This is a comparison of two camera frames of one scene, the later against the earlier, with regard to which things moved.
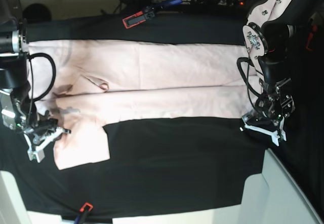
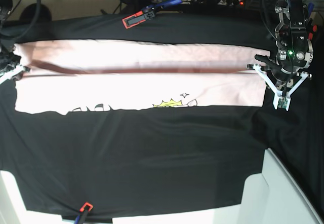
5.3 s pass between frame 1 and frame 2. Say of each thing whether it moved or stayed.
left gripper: moved
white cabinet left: stayed
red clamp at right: stayed
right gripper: moved
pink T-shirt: moved
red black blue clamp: stayed
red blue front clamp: stayed
